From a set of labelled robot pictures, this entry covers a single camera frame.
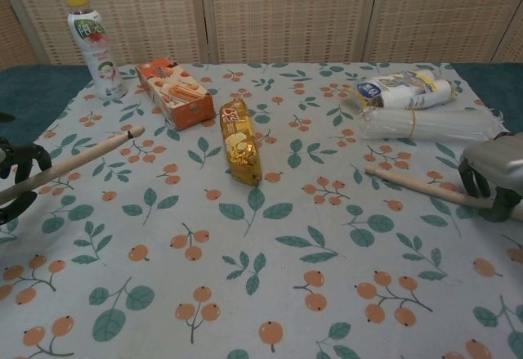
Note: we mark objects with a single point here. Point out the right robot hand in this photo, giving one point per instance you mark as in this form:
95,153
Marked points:
496,171

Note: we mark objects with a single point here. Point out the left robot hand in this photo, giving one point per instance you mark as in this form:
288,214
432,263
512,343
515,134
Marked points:
28,158

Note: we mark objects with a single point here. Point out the wooden stick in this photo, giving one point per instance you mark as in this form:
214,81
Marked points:
421,186
73,162

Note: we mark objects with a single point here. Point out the clear plastic straw bundle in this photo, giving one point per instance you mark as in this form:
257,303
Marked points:
429,125

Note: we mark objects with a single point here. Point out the white paper cup pack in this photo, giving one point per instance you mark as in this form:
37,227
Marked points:
404,89

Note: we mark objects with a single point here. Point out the yellow-capped drink bottle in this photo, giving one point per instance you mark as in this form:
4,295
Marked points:
100,52

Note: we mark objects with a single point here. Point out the orange biscuit box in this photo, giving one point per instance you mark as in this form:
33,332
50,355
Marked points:
173,93

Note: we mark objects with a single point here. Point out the gold foil snack packet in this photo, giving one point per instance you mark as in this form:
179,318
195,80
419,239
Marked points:
240,142

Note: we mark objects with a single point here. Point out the floral fruit-print tablecloth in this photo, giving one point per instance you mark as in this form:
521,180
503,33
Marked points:
286,252

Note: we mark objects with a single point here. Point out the woven folding screen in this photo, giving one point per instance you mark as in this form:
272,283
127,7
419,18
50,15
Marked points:
286,11

